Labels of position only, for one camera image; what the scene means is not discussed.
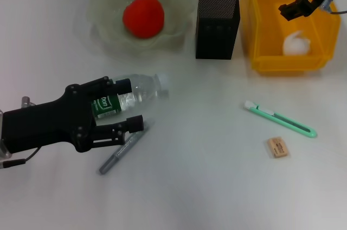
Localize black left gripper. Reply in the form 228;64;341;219
2;76;133;153

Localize green label water bottle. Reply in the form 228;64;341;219
91;72;171;120

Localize white paper ball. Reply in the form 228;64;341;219
282;30;312;56

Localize grey marker pen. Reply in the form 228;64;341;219
99;120;155;175

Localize red-orange fruit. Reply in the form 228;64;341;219
122;0;165;39

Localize mint green utility knife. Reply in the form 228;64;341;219
243;100;318;138

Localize beige eraser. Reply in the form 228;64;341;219
267;137;290;159

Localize pale green glass fruit bowl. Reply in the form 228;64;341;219
86;0;194;57

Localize black mesh pen holder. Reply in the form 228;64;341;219
195;0;241;60

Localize yellow plastic bin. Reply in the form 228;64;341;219
240;0;342;75

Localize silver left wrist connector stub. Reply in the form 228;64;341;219
21;95;36;107

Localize left wrist cable with plug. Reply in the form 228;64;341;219
0;147;41;170

